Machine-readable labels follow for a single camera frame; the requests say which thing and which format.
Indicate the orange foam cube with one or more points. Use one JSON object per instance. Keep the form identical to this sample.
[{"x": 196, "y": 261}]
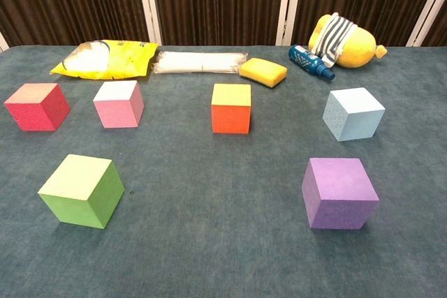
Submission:
[{"x": 230, "y": 118}]

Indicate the pink foam cube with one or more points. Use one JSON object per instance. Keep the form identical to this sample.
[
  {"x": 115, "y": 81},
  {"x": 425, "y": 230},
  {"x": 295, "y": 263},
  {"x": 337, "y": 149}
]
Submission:
[{"x": 115, "y": 113}]

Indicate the light blue foam cube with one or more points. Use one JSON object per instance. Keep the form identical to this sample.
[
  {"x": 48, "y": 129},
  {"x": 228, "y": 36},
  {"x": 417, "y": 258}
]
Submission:
[{"x": 359, "y": 123}]

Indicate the purple foam cube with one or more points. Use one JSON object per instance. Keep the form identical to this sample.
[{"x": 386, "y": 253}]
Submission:
[{"x": 342, "y": 214}]

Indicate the green foam cube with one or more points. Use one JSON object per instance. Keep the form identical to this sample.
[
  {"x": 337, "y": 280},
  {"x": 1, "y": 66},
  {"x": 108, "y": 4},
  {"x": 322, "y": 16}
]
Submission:
[{"x": 77, "y": 207}]

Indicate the red foam cube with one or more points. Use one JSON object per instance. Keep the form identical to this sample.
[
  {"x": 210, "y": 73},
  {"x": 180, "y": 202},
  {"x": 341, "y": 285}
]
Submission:
[{"x": 35, "y": 113}]

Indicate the teal felt table cover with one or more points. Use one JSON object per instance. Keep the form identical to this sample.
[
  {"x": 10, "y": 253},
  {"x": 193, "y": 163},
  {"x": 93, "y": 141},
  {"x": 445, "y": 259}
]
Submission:
[{"x": 209, "y": 190}]

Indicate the yellow sponge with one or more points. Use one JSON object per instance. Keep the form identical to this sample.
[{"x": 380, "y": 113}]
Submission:
[{"x": 262, "y": 71}]

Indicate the clear pack of white sticks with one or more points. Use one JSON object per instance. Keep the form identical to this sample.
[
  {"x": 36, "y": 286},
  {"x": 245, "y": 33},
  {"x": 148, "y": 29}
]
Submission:
[{"x": 199, "y": 62}]

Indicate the blue spray bottle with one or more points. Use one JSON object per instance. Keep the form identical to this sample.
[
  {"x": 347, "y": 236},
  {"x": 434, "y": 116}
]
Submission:
[{"x": 307, "y": 62}]

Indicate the yellow snack bag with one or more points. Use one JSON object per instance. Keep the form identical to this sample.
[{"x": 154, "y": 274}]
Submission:
[{"x": 129, "y": 60}]

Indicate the blue white striped sock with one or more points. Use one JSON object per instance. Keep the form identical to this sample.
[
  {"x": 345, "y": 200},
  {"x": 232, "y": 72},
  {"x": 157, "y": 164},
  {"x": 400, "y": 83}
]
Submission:
[{"x": 335, "y": 36}]

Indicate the yellow plush toy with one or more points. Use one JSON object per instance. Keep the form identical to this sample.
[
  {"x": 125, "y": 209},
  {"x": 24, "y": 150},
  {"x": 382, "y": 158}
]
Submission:
[{"x": 359, "y": 46}]

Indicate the white screen frame post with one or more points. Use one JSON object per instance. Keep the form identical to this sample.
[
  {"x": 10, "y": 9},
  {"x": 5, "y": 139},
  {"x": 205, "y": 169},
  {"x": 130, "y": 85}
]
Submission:
[
  {"x": 151, "y": 26},
  {"x": 3, "y": 42},
  {"x": 425, "y": 22},
  {"x": 284, "y": 15}
]

